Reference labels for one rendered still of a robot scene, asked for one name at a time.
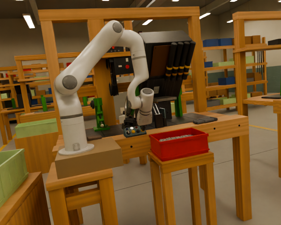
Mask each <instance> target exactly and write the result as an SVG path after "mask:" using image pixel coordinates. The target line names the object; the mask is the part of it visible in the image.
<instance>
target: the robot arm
mask: <svg viewBox="0 0 281 225"><path fill-rule="evenodd" d="M112 46H122V47H128V48H129V49H130V53H131V58H132V65H133V69H134V75H135V76H134V79H133V80H132V82H131V83H130V85H129V87H128V91H127V96H128V103H129V106H130V108H131V109H137V108H138V109H139V111H138V114H137V118H136V121H137V122H136V125H140V126H141V130H142V131H145V128H146V126H147V125H148V124H151V123H152V105H153V97H154V91H153V90H152V89H150V88H143V89H141V91H140V95H139V96H136V95H135V90H136V87H137V86H138V85H139V84H140V83H142V82H144V81H146V80H148V78H149V71H148V65H147V60H146V54H145V47H144V42H143V39H142V37H141V36H140V35H139V34H138V33H136V32H134V31H132V30H123V26H122V25H121V24H120V23H119V22H118V21H115V20H112V21H109V22H108V23H107V24H106V25H105V26H104V27H103V28H102V29H101V30H100V32H99V33H98V34H97V35H96V36H95V37H94V38H93V40H92V41H91V42H90V43H89V44H88V45H87V46H86V47H85V49H84V50H83V51H82V52H81V53H80V54H79V56H78V57H77V58H76V59H75V60H74V61H73V62H72V63H71V64H70V65H69V66H68V67H67V68H66V69H65V70H64V71H62V72H61V73H60V74H59V75H58V76H57V77H56V78H55V80H54V93H55V97H56V101H57V104H58V109H59V115H60V120H61V126H62V134H63V140H64V145H65V148H63V149H61V150H59V154H60V155H75V154H81V153H84V152H88V151H90V150H92V149H94V145H93V144H88V143H87V137H86V131H85V125H84V118H83V111H82V106H81V103H80V100H79V97H78V94H77V91H78V90H79V89H80V87H81V86H82V84H83V82H84V81H85V79H86V77H87V76H88V74H89V73H90V71H91V70H92V68H93V67H94V66H95V65H96V64H97V62H98V61H99V60H100V59H101V58H102V57H103V56H104V55H105V54H106V52H107V51H108V50H109V49H110V48H111V47H112Z"/></svg>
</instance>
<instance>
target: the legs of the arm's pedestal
mask: <svg viewBox="0 0 281 225"><path fill-rule="evenodd" d="M94 184H97V188H93V189H89V190H85V191H80V192H75V193H71V194H70V190H72V189H76V188H81V187H85V186H90V185H94ZM48 194H49V199H50V206H51V211H52V216H53V221H54V225H75V223H74V215H73V209H77V208H82V207H86V206H89V205H94V204H98V203H99V204H100V210H101V217H102V223H103V225H119V224H118V217H117V210H116V201H115V194H114V187H113V180H112V177H110V178H105V179H100V180H96V181H91V182H87V183H82V184H77V185H73V186H69V187H63V188H59V189H55V190H51V191H48Z"/></svg>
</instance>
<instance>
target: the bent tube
mask: <svg viewBox="0 0 281 225"><path fill-rule="evenodd" d="M127 109H128V96H127V95H126V99H125V104H124V112H125V118H129V116H127V115H126V111H127Z"/></svg>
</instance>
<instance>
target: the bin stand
mask: <svg viewBox="0 0 281 225"><path fill-rule="evenodd" d="M148 159H149V162H150V170H151V179H152V187H153V199H154V207H155V216H156V225H165V224H166V225H176V219H175V210H174V196H173V186H172V177H171V172H174V171H179V170H183V169H187V168H188V173H189V184H190V200H191V211H192V222H193V225H202V221H201V209H200V198H199V186H198V169H197V166H200V165H202V170H203V183H204V195H205V207H206V220H207V225H217V214H216V200H215V181H214V167H213V163H214V153H213V152H210V151H208V153H204V154H198V155H193V156H189V157H184V158H178V159H174V160H169V161H164V162H162V161H161V160H160V159H159V158H157V157H156V156H155V155H154V154H153V153H152V152H151V151H150V152H148ZM159 166H160V169H159ZM160 172H161V174H160ZM160 175H161V178H160ZM161 184H162V187H161ZM161 189H162V191H161ZM162 193H163V196H162ZM162 197H163V200H162ZM163 202H164V205H163ZM163 206H164V209H163ZM164 211H165V213H164ZM164 215H165V218H164Z"/></svg>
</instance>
